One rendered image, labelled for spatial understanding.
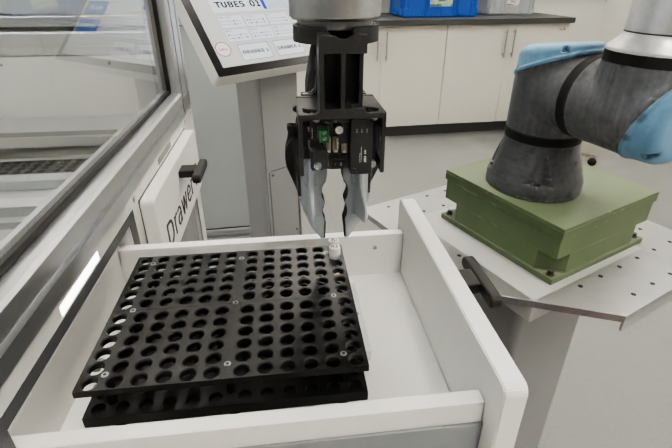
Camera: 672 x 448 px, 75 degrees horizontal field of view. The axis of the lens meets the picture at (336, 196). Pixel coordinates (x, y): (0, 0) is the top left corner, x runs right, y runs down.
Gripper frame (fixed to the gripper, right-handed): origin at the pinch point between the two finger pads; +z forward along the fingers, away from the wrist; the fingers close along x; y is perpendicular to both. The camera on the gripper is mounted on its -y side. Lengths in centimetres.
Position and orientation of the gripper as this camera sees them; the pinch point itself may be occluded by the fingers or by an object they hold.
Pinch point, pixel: (333, 221)
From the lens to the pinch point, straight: 47.2
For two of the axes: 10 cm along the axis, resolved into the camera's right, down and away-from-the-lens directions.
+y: 1.1, 4.4, -8.9
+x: 9.9, -0.5, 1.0
